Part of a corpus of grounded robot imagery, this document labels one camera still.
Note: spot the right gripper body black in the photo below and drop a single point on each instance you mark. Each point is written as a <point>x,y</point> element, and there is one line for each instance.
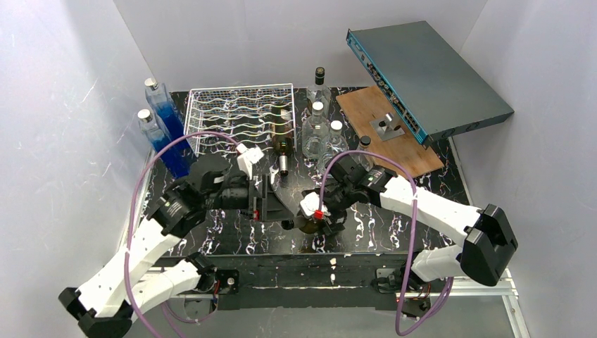
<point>334,208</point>

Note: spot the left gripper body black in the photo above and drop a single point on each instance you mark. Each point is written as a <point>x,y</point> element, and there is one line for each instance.
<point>254,199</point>

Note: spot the clear bottle copper neck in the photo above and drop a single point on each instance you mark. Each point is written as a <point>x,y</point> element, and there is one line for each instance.
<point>365,160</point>

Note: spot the large clear round bottle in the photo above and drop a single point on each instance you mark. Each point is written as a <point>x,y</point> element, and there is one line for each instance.
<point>331,144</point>

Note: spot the clear bottle white cap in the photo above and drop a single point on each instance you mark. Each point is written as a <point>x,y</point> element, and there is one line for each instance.
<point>314,129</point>

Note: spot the clear blue-tinted bottle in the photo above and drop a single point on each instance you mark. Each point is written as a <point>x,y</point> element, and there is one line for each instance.
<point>158,138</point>

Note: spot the blue square bottle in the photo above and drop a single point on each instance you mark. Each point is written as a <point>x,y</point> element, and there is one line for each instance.
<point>161,102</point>

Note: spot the square bottle dark label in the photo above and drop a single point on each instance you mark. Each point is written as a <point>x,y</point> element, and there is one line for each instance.
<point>319,91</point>

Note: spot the dark wine bottle silver cap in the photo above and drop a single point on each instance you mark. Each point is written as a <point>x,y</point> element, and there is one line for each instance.
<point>306,224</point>

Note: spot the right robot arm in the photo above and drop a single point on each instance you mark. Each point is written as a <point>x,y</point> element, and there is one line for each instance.
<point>483,240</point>

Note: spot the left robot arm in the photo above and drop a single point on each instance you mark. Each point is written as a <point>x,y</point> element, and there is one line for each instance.
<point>105,305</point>

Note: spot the wooden board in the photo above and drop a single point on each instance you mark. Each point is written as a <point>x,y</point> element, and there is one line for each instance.
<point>365,106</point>

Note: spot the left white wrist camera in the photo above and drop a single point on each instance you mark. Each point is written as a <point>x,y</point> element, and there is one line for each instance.
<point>247,158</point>

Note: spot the metal bracket on board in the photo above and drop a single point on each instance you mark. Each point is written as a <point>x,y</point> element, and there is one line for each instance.
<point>388,127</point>

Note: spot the white wire wine rack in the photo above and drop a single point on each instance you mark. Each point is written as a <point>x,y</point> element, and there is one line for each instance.
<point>243,112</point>

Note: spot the teal network switch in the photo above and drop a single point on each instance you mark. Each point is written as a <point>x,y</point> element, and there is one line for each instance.
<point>432,89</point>

